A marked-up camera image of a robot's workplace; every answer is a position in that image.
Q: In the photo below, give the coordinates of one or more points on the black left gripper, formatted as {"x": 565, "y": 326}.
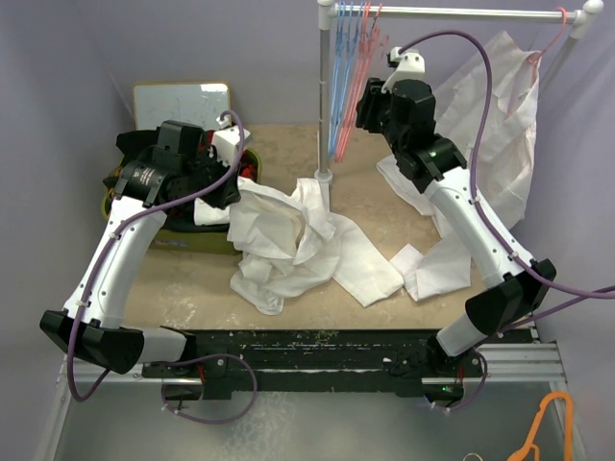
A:
{"x": 229, "y": 192}

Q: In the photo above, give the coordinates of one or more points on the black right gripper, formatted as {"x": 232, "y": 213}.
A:
{"x": 374, "y": 98}

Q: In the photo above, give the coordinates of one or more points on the pink wire hanger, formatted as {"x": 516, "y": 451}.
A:
{"x": 374, "y": 42}
{"x": 353, "y": 81}

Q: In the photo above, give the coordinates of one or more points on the white button shirt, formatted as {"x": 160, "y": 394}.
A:
{"x": 292, "y": 243}

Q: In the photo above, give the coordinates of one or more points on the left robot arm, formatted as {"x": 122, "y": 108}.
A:
{"x": 90, "y": 324}

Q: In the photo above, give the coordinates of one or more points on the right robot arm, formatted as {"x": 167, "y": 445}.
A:
{"x": 515, "y": 282}

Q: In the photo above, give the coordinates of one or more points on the red black plaid shirt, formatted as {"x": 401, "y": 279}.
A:
{"x": 249, "y": 167}

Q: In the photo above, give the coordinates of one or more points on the white shirt on rack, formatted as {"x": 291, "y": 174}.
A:
{"x": 467, "y": 111}

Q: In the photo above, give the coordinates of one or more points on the pink hanger holding shirt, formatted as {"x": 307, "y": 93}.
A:
{"x": 526, "y": 78}

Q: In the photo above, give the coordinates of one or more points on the orange plastic hanger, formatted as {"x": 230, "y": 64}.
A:
{"x": 557, "y": 408}

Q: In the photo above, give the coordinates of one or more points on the small whiteboard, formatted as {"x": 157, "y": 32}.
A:
{"x": 197, "y": 103}

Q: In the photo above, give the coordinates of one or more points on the green laundry basket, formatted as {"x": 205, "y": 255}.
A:
{"x": 205, "y": 239}

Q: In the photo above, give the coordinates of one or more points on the white clothes rack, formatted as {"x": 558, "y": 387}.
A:
{"x": 331, "y": 15}

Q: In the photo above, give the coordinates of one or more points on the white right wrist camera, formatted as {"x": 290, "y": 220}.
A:
{"x": 407, "y": 65}

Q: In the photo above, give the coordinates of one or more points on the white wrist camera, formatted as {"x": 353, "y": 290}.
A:
{"x": 230, "y": 139}
{"x": 407, "y": 65}

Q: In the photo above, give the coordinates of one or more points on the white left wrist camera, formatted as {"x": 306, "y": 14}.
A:
{"x": 230, "y": 139}

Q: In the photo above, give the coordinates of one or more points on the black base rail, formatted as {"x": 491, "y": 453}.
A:
{"x": 396, "y": 361}

